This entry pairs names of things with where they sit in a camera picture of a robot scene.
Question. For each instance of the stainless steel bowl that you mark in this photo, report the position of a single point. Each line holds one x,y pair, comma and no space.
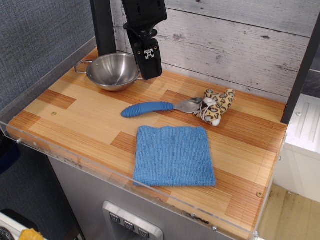
112,72

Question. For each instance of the blue folded cloth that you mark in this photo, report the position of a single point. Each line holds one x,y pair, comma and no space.
173,156

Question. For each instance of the blue handled metal spoon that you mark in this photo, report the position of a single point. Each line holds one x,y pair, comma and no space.
186,106

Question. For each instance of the dark blue object left edge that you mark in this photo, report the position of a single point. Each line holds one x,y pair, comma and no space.
9,153

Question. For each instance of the black vertical post right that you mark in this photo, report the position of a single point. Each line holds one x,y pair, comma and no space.
302,73

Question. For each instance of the clear acrylic table guard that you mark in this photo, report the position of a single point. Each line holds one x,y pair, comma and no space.
80,126

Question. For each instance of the leopard print plush toy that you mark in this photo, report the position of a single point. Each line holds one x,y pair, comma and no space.
214,105

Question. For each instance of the white side cabinet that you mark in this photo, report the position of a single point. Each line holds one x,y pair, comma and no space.
298,168

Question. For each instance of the silver cabinet control panel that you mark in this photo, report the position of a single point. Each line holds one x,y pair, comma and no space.
123,225

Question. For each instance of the yellow object bottom left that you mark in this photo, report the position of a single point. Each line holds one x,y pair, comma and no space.
30,234

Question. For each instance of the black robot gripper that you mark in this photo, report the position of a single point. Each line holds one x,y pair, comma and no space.
144,15

